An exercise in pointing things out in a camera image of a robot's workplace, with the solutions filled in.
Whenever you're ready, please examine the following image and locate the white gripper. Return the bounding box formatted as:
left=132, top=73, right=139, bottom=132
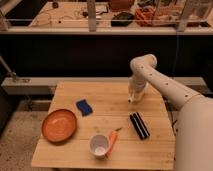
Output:
left=128, top=88, right=145, bottom=103

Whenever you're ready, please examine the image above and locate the small blue bottle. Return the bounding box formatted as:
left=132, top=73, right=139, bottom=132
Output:
left=76, top=99, right=93, bottom=116

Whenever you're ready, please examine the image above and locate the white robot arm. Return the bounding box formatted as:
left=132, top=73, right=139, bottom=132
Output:
left=129, top=54, right=213, bottom=171

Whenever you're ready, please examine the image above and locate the orange ceramic bowl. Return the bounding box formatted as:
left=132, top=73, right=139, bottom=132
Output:
left=41, top=109, right=77, bottom=143

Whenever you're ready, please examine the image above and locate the orange toy carrot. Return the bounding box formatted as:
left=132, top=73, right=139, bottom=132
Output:
left=106, top=128, right=121, bottom=157

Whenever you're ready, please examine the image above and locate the wooden table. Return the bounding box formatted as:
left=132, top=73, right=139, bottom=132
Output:
left=31, top=82, right=175, bottom=171

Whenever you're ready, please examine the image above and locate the white mug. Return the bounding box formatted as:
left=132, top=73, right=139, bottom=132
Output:
left=89, top=134, right=109, bottom=159

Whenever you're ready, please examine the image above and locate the black object on bench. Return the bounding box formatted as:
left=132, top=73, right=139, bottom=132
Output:
left=111, top=12, right=134, bottom=27

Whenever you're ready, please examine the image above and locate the orange box on bench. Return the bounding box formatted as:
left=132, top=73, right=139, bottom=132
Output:
left=134, top=8, right=171, bottom=27

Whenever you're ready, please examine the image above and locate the background workbench with clutter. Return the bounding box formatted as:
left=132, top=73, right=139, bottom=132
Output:
left=0, top=0, right=213, bottom=35

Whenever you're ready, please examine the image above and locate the blue cable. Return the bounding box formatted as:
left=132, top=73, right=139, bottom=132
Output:
left=173, top=33, right=180, bottom=78

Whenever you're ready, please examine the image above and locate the grey metal rail beam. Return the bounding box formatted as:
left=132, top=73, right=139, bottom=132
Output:
left=0, top=77, right=213, bottom=95

